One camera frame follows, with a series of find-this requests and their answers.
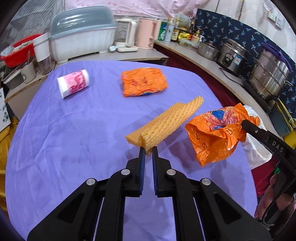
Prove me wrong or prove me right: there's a white thermos bottle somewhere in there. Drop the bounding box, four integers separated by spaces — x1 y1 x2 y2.
164 19 175 42

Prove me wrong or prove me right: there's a navy patterned cloth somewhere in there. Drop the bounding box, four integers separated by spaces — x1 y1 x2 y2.
195 9 295 116

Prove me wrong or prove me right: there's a person's right hand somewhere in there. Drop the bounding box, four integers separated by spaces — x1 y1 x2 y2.
254 174 293 219

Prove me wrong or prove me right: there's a silver rice cooker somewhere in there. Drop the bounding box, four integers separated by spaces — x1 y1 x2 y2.
217 39 249 76

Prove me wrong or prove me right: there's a red plastic basin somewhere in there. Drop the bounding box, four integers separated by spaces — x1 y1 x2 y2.
1 34 42 68

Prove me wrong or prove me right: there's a small steel pot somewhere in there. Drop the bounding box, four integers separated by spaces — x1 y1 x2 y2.
197 41 219 61

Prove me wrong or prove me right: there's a white lined trash bin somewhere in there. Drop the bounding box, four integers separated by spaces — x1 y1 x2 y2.
240 105 273 170

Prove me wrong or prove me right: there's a white mug with utensils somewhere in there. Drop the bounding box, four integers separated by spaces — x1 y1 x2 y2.
21 61 36 84

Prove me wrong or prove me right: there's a pink electric kettle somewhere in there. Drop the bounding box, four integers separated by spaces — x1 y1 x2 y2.
135 19 161 50

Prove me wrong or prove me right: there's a pink white paper cup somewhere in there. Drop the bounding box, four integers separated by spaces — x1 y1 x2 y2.
57 69 89 99

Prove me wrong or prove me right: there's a pink dotted curtain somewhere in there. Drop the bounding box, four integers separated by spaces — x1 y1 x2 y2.
65 0 207 18

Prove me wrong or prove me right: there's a large steel steamer pot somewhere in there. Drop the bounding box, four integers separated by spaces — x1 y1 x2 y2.
249 43 293 101

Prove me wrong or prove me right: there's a red skirt cloth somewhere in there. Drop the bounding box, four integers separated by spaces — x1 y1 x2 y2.
154 44 278 197

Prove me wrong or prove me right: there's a yellow cloth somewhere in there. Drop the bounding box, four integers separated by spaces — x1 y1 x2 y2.
0 117 19 214

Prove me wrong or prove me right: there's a white dish rack with lid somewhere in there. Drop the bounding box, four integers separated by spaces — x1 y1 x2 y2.
49 6 117 63

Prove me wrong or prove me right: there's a soy sauce bottle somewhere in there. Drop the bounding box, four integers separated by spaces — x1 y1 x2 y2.
171 19 180 42

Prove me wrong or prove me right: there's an orange snack wrapper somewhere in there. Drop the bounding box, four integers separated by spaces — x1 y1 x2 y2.
121 67 168 97
185 103 260 167

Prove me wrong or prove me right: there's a white blender cup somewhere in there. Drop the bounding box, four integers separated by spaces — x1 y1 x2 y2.
33 33 55 75

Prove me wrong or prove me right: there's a green tin can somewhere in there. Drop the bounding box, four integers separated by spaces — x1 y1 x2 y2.
158 22 168 41

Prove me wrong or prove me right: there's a glass electric kettle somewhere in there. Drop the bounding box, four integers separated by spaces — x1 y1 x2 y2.
109 18 138 53

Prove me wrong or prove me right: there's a milk cardboard box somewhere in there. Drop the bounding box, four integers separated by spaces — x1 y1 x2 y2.
0 88 11 132

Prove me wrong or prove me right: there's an orange foam net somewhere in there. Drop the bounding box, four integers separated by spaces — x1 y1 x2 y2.
125 96 204 155

